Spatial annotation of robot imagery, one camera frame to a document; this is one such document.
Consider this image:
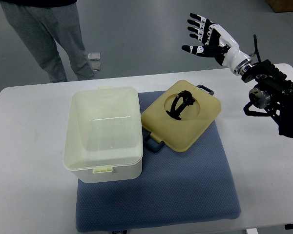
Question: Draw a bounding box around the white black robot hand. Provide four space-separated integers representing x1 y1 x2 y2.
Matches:
182 13 251 76

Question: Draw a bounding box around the yellow box lid with handle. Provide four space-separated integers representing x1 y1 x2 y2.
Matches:
141 80 221 153

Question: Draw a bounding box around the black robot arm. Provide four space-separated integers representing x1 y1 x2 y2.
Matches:
241 35 293 138

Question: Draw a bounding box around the brown cardboard box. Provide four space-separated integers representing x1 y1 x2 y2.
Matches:
266 0 293 13

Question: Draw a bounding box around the white storage box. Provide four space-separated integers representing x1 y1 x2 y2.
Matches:
63 87 143 183

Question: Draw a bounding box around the lower silver floor plate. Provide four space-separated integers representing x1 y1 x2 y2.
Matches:
91 61 101 71

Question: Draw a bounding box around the silver floor plate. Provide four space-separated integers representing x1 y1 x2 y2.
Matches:
88 52 101 61
91 61 101 71

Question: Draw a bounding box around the upper silver floor plate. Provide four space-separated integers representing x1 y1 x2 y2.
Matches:
88 52 101 61

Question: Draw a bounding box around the blue quilted mat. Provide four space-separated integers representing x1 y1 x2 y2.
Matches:
75 88 242 233

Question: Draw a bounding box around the person in grey trousers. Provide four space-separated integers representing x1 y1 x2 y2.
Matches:
0 0 95 83

